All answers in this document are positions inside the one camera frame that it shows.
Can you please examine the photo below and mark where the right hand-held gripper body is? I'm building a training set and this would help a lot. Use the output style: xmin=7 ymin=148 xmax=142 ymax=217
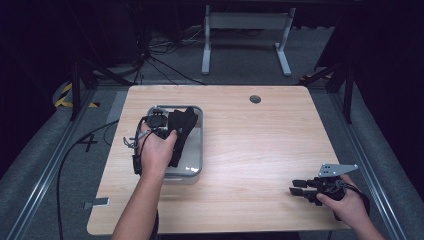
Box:
xmin=308 ymin=163 xmax=360 ymax=206

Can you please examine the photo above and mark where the yellow black hazard tape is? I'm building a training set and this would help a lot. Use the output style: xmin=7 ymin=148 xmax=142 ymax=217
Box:
xmin=54 ymin=82 xmax=101 ymax=109

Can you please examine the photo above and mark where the grey plastic bin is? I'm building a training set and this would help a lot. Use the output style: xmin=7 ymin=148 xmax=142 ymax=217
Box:
xmin=145 ymin=105 xmax=205 ymax=185

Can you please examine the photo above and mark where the right hand-held gripper cable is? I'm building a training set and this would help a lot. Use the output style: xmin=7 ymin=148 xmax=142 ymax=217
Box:
xmin=335 ymin=179 xmax=372 ymax=222

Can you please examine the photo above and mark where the person's right hand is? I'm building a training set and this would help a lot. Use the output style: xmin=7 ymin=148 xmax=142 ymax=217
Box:
xmin=315 ymin=174 xmax=370 ymax=230

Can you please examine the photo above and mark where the white metal desk frame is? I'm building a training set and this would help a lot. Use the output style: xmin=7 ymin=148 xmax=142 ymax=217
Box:
xmin=201 ymin=4 xmax=297 ymax=77

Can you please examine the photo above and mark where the black glove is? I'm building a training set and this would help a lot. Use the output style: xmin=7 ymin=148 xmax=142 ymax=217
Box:
xmin=167 ymin=106 xmax=200 ymax=169

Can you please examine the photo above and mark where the black metal stand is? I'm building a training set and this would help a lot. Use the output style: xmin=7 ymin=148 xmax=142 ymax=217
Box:
xmin=69 ymin=59 xmax=135 ymax=122
xmin=297 ymin=62 xmax=355 ymax=125

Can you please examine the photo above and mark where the person's left hand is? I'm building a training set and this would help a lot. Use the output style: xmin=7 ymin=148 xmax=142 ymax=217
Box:
xmin=137 ymin=120 xmax=179 ymax=181

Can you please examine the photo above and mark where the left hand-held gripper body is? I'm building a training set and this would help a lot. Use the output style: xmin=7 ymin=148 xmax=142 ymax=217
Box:
xmin=145 ymin=105 xmax=170 ymax=140

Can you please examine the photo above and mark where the grey tape strip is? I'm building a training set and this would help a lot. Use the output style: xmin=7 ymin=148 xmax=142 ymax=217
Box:
xmin=82 ymin=197 xmax=111 ymax=211

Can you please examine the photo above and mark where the long black floor cable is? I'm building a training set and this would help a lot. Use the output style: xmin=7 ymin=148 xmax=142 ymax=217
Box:
xmin=55 ymin=119 xmax=120 ymax=240

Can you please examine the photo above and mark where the hand-held gripper cable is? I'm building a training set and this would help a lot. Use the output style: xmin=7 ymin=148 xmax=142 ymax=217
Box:
xmin=335 ymin=179 xmax=372 ymax=222
xmin=122 ymin=114 xmax=158 ymax=177

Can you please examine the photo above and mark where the bundle of floor cables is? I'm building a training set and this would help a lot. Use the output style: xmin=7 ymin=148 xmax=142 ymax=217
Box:
xmin=132 ymin=25 xmax=207 ymax=86

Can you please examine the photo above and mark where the left hand-held gripper cable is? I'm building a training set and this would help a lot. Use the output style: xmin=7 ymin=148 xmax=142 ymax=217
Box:
xmin=122 ymin=114 xmax=158 ymax=177

